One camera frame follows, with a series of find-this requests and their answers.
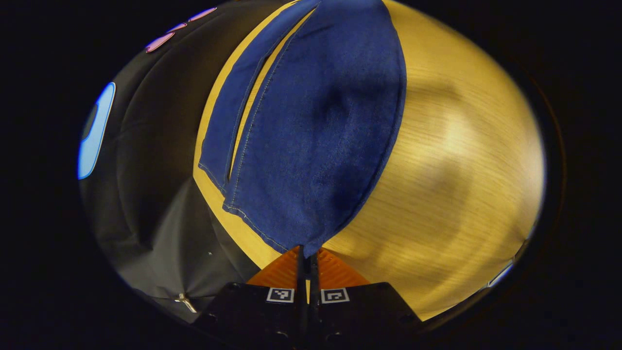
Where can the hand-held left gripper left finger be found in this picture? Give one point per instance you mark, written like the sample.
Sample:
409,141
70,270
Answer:
252,311

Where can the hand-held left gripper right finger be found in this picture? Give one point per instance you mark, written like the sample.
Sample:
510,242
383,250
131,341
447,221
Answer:
359,311

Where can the blue jeans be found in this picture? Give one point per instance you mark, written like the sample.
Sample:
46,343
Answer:
316,121

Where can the silver backdrop clip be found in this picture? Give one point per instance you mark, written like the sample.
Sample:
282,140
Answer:
186,302

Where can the black backdrop cloth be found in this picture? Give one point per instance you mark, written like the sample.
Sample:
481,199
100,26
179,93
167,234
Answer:
160,146

